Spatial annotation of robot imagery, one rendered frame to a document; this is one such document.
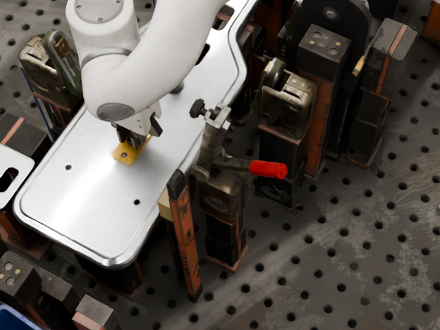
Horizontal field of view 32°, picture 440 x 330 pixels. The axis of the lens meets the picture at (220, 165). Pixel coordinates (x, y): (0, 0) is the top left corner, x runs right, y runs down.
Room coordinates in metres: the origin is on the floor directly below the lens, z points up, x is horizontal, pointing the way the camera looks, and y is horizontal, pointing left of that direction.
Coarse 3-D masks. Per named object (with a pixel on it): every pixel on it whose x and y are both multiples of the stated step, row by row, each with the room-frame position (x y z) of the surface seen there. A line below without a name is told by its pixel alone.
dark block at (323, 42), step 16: (320, 32) 0.72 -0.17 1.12; (304, 48) 0.69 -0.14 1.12; (320, 48) 0.69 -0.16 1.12; (336, 48) 0.69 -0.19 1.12; (304, 64) 0.69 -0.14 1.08; (320, 64) 0.67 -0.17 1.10; (336, 64) 0.66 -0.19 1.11; (320, 80) 0.68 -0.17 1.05; (336, 80) 0.66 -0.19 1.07; (320, 96) 0.67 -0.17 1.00; (336, 96) 0.69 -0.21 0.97; (320, 112) 0.67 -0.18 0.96; (320, 128) 0.67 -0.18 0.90; (304, 144) 0.68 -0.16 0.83; (320, 144) 0.67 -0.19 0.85; (304, 160) 0.68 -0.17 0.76; (320, 160) 0.68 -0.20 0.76
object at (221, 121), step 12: (192, 108) 0.53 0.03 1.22; (216, 108) 0.53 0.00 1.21; (228, 108) 0.53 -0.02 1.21; (216, 120) 0.51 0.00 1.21; (228, 120) 0.52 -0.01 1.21; (204, 132) 0.51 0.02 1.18; (216, 132) 0.50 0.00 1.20; (204, 144) 0.51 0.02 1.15; (216, 144) 0.51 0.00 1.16; (204, 156) 0.51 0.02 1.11; (204, 168) 0.52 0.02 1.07
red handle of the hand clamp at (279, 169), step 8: (216, 160) 0.52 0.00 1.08; (224, 160) 0.52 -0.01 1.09; (232, 160) 0.51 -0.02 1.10; (240, 160) 0.51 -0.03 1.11; (248, 160) 0.50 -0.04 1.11; (256, 160) 0.50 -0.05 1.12; (224, 168) 0.51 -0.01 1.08; (232, 168) 0.50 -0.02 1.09; (240, 168) 0.50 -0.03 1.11; (248, 168) 0.49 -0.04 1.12; (256, 168) 0.48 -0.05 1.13; (264, 168) 0.48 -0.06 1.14; (272, 168) 0.47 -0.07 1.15; (280, 168) 0.47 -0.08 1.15; (264, 176) 0.47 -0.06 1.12; (272, 176) 0.47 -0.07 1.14; (280, 176) 0.46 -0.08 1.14
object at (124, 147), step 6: (120, 144) 0.60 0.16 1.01; (126, 144) 0.60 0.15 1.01; (144, 144) 0.60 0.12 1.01; (120, 150) 0.59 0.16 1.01; (126, 150) 0.59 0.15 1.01; (132, 150) 0.59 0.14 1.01; (138, 150) 0.59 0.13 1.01; (114, 156) 0.58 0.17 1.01; (120, 156) 0.58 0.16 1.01; (126, 156) 0.58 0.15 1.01; (132, 156) 0.58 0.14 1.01; (126, 162) 0.57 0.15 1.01; (132, 162) 0.57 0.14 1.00
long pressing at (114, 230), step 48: (240, 0) 0.89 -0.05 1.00; (240, 48) 0.78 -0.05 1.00; (192, 96) 0.69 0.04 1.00; (96, 144) 0.61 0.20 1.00; (192, 144) 0.60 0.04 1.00; (48, 192) 0.53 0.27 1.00; (96, 192) 0.52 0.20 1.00; (144, 192) 0.52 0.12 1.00; (96, 240) 0.44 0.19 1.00; (144, 240) 0.44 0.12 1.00
